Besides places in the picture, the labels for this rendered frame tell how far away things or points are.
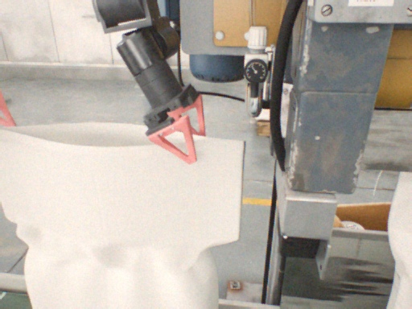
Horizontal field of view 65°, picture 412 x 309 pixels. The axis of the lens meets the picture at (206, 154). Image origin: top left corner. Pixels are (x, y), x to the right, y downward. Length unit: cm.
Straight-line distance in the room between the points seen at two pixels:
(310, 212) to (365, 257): 60
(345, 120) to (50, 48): 636
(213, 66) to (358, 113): 46
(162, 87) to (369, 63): 29
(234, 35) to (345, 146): 41
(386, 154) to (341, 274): 51
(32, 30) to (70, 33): 69
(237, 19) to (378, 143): 35
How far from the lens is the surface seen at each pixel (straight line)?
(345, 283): 102
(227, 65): 75
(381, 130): 54
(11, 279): 133
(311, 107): 33
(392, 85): 67
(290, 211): 37
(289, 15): 33
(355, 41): 33
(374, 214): 209
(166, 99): 50
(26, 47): 684
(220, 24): 70
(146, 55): 50
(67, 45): 640
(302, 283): 100
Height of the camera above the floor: 125
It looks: 25 degrees down
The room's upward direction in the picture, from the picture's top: straight up
